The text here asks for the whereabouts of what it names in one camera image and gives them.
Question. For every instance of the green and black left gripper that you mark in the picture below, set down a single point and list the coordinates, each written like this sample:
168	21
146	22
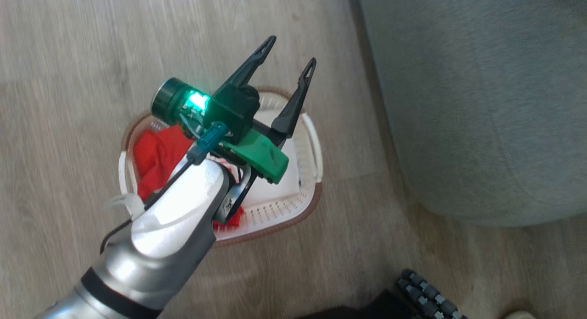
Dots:
229	110

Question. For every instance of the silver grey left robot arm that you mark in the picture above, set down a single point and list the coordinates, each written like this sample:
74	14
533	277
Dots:
169	236

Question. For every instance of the white clothing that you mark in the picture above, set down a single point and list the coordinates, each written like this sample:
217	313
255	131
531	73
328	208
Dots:
279	188

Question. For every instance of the white plastic laundry basket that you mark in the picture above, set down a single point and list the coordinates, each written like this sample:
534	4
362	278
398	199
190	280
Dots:
284	209

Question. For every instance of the red clothing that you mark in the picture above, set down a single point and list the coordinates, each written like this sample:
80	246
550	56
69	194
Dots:
158	158

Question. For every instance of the grey fabric sofa seat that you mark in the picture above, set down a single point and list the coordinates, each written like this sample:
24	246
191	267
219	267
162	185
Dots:
486	99

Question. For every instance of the black roller wheel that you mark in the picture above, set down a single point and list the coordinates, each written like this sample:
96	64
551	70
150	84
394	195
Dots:
426	296

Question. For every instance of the beige rounded object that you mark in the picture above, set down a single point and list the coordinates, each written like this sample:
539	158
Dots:
518	315

